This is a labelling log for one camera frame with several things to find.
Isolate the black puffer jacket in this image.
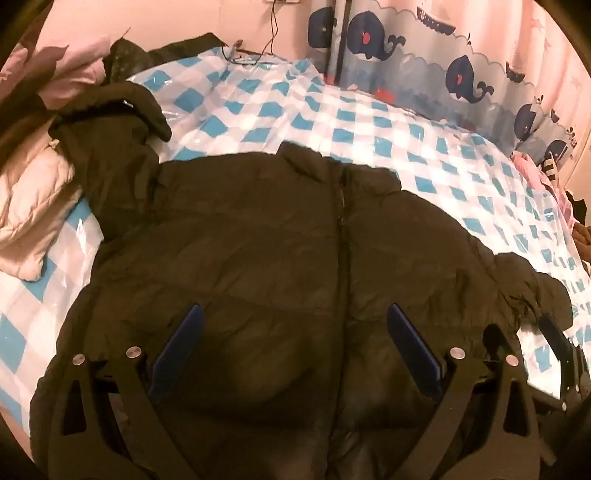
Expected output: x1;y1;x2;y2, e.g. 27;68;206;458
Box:
30;83;575;480

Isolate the pink cloth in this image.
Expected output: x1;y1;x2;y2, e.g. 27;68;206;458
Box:
510;150;578;227

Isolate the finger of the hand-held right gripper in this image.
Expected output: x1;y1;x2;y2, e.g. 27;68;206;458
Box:
538;313;575;370

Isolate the pink and brown blanket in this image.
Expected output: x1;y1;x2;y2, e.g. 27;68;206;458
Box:
0;32;116;153

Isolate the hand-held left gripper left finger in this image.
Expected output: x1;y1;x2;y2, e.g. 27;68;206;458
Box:
48;302;206;480

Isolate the striped cloth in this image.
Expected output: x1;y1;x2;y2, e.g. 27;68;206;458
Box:
540;154;561;185

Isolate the whale print curtain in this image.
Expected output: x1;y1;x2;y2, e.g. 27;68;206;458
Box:
305;0;583;158

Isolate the brown plush cloth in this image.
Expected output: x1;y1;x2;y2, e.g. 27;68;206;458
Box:
573;222;591;278

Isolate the dark quilted garment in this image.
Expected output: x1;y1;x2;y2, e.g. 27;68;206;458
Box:
104;32;229;79

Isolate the dark clothes pile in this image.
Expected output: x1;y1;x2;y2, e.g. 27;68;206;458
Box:
563;189;591;222

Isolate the black charger cable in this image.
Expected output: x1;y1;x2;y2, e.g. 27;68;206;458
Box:
222;0;282;63

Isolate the blue checkered bed cover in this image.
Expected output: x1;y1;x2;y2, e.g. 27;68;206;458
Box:
0;53;591;444

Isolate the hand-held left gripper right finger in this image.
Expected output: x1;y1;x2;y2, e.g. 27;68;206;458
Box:
387;302;557;480

